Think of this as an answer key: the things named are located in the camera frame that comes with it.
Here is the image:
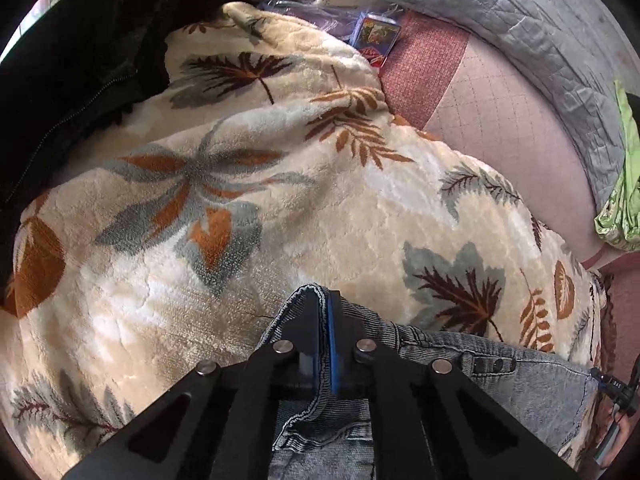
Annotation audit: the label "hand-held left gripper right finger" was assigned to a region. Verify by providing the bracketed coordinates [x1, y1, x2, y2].
[329, 296, 582, 480]

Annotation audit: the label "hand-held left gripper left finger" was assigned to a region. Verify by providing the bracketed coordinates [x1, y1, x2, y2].
[62, 290, 328, 480]

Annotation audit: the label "grey-blue denim pants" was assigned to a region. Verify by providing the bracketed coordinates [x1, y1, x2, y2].
[252, 282, 601, 480]

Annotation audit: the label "person's right hand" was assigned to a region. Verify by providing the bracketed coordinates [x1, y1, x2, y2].
[606, 410, 638, 467]

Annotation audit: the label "cream leaf-print plush blanket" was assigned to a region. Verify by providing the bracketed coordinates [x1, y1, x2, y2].
[0, 0, 608, 480]

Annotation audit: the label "green patterned cloth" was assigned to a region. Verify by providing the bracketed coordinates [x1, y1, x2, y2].
[594, 80, 640, 253]

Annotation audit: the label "colourful printed small box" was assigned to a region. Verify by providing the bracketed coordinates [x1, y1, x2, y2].
[347, 12, 402, 68]

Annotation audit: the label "clear plastic bag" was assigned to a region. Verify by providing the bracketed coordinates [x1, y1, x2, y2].
[257, 0, 362, 45]

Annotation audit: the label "black zip jacket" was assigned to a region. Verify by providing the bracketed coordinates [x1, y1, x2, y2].
[0, 0, 228, 283]

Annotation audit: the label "grey quilted bedspread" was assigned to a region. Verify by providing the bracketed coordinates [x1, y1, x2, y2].
[365, 0, 632, 211]

